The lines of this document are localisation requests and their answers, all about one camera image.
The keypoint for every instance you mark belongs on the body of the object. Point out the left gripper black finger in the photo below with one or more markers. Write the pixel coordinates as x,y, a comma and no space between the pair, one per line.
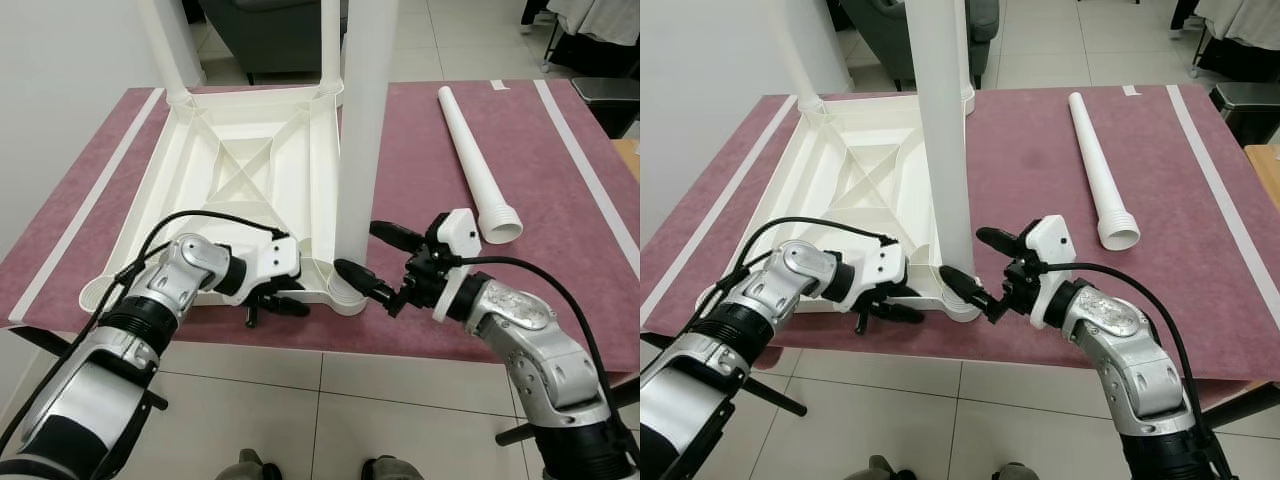
290,287
900,294
288,306
900,313

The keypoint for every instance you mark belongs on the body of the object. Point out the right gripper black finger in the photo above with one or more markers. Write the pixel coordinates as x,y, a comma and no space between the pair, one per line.
400,238
368,285
972,293
1003,244

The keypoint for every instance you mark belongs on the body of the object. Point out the white plastic children table top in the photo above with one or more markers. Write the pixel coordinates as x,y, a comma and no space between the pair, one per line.
860,165
240,160

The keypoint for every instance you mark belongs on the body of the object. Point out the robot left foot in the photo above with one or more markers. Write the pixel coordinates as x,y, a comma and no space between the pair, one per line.
880,470
248,468

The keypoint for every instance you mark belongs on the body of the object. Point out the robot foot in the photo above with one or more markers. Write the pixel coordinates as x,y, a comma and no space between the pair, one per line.
248,468
880,470
392,470
1015,473

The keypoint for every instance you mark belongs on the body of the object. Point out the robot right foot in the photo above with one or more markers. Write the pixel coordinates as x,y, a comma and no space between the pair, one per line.
392,470
1015,473

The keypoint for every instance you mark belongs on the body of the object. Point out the dark grey armchair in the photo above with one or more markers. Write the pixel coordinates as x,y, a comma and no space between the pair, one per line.
880,40
270,35

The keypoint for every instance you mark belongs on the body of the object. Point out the silver black trash bin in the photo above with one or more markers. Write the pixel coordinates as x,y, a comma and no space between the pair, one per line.
610,95
1245,105

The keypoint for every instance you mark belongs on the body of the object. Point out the clothes rack with garments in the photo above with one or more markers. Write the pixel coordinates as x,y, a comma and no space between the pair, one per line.
590,30
1235,30

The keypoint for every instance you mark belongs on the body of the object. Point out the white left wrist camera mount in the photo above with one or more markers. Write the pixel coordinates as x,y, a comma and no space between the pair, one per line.
880,265
272,258

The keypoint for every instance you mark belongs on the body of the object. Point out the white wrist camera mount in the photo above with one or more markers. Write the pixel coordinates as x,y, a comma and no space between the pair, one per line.
460,235
880,265
1052,240
272,258

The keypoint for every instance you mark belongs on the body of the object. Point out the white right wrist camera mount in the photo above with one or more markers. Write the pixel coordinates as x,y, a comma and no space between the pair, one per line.
460,235
1052,240

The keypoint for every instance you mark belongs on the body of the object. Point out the black metal table frame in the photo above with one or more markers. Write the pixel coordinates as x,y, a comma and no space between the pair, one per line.
775,397
570,415

